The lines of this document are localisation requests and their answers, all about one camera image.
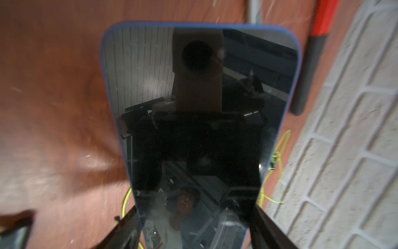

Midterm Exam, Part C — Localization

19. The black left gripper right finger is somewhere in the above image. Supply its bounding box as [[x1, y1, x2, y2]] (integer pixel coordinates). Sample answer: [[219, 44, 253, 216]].
[[249, 206, 297, 249]]

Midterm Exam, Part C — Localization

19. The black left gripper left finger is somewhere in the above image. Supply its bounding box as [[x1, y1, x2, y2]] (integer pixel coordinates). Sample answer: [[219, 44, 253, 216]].
[[93, 206, 141, 249]]

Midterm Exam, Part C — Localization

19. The red and black tool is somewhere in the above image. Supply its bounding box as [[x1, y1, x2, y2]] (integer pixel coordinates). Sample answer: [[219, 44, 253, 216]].
[[290, 0, 340, 116]]

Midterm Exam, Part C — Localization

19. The green earphone cable right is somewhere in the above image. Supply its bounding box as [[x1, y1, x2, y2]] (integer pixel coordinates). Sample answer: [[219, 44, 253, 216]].
[[257, 129, 292, 208]]

